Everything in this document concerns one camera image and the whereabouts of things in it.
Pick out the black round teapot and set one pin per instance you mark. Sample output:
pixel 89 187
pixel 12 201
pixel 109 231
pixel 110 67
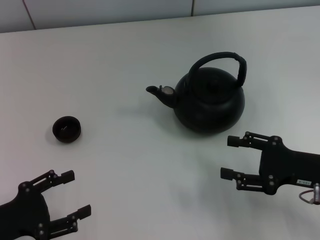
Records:
pixel 210 107

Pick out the small dark teacup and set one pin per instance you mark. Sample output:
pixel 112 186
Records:
pixel 67 129

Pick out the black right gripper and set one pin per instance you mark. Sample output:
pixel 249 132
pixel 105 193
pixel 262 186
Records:
pixel 282 165

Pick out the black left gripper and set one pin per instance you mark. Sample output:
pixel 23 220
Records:
pixel 27 212

